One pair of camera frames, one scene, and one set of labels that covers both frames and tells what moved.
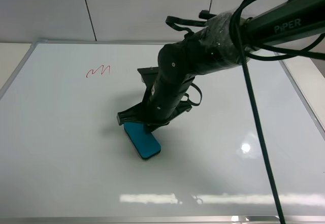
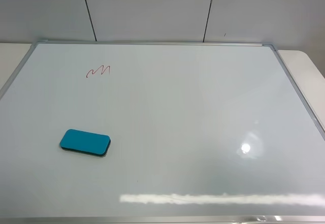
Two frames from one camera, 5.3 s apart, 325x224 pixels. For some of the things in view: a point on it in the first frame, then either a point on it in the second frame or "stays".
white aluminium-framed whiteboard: (65, 159) stays
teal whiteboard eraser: (146, 145) → (86, 142)
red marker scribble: (102, 71) stays
